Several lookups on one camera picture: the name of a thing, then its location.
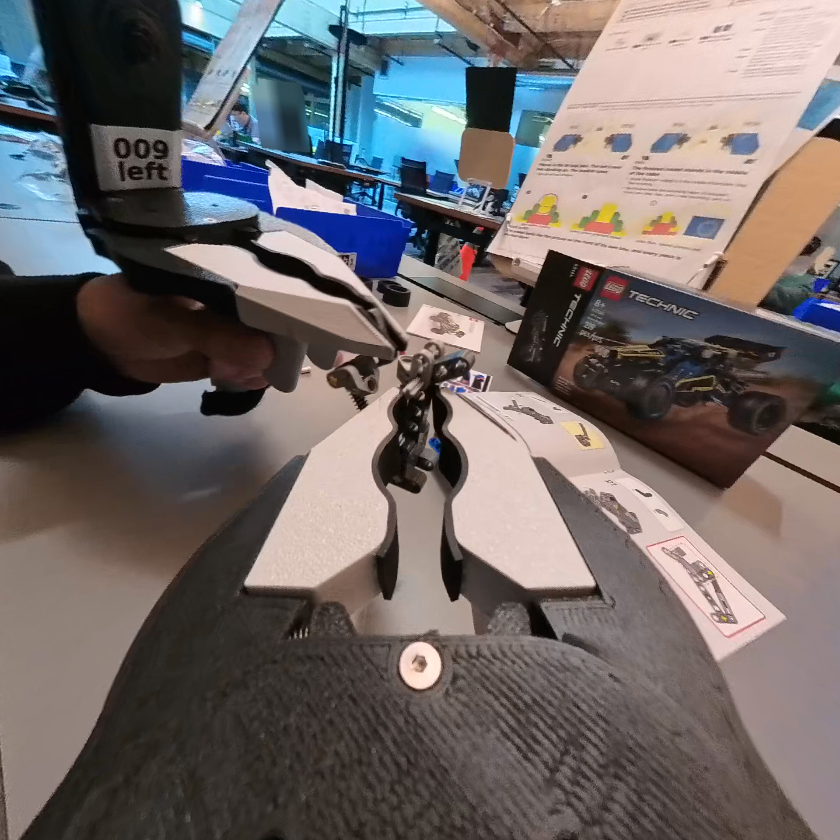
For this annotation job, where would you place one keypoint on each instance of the small red object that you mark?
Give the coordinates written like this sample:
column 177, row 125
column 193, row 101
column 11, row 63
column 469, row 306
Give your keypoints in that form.
column 468, row 259

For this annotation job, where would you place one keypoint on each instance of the black office chair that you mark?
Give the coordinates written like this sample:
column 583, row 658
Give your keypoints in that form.
column 412, row 174

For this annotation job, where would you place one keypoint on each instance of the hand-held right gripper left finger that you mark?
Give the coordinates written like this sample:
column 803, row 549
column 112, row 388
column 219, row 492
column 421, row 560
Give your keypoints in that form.
column 321, row 525

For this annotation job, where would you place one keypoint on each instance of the tan cardboard sign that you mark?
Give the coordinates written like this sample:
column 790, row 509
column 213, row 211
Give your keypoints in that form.
column 485, row 157

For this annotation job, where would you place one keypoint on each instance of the person's left hand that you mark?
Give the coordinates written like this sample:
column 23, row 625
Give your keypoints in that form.
column 170, row 341

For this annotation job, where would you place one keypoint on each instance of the background desk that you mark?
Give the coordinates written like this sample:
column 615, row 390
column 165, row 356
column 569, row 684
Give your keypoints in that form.
column 328, row 167
column 446, row 207

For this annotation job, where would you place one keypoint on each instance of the clear plastic bag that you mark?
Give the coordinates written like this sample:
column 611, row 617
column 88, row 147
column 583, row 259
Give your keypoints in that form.
column 33, row 164

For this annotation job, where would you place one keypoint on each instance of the white papers in bin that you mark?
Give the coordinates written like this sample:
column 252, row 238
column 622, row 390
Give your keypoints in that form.
column 295, row 193

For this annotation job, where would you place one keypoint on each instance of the brown cardboard panel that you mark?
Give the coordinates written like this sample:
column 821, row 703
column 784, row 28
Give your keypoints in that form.
column 787, row 216

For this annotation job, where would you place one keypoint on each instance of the blue plastic bin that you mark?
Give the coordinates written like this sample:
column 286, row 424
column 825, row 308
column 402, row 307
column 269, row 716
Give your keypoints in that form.
column 367, row 243
column 820, row 312
column 216, row 184

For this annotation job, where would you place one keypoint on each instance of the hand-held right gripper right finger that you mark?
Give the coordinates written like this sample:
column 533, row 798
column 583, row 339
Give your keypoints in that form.
column 518, row 525

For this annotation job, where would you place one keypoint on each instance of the black lego tire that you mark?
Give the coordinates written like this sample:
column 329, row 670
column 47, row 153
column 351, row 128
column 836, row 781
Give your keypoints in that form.
column 394, row 292

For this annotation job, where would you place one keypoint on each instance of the person's left forearm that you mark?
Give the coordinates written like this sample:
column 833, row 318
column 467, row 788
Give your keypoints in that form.
column 39, row 341

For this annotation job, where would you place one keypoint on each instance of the lego set box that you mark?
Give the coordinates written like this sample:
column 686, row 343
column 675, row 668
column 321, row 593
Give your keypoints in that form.
column 656, row 367

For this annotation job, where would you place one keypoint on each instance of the small white lego leaflet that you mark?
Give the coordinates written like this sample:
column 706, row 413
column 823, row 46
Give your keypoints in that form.
column 453, row 328

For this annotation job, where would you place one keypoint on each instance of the tilted wooden board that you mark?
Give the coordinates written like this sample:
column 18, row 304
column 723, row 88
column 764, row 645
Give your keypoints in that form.
column 229, row 59

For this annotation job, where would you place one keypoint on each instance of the lego sticker sheet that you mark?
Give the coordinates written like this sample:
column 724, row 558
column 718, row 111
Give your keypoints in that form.
column 476, row 380

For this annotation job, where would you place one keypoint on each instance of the lego instruction booklet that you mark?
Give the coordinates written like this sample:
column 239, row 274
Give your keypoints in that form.
column 610, row 472

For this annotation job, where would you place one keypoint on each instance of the black square panel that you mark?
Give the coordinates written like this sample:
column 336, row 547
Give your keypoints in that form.
column 491, row 98

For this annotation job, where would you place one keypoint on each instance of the grey lego shock absorber subassembly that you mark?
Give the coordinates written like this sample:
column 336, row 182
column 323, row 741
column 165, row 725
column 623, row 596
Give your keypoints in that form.
column 415, row 407

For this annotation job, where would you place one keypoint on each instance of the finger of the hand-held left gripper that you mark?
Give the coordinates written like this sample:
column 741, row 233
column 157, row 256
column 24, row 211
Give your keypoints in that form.
column 295, row 308
column 315, row 253

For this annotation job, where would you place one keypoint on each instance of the white instruction poster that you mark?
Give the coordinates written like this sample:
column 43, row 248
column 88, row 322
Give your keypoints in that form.
column 656, row 98

